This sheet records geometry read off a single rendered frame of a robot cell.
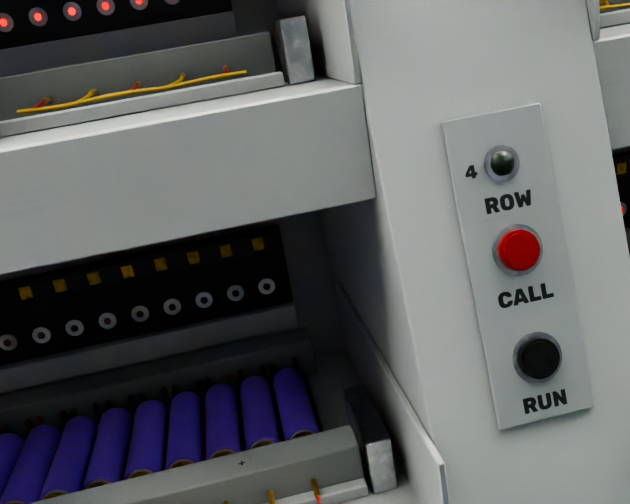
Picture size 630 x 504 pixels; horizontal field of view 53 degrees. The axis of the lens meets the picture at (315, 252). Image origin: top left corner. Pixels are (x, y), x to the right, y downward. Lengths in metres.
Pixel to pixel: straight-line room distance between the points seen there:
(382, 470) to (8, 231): 0.19
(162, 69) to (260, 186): 0.09
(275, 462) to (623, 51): 0.23
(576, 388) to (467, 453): 0.05
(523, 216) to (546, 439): 0.09
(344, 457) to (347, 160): 0.14
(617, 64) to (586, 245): 0.07
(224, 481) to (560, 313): 0.16
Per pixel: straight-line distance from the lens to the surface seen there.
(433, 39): 0.26
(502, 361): 0.26
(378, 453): 0.30
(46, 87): 0.32
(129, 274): 0.41
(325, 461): 0.31
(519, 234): 0.25
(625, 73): 0.29
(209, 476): 0.31
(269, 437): 0.33
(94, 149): 0.24
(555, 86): 0.27
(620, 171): 0.47
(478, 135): 0.25
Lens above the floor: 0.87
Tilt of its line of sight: 4 degrees down
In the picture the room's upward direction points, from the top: 12 degrees counter-clockwise
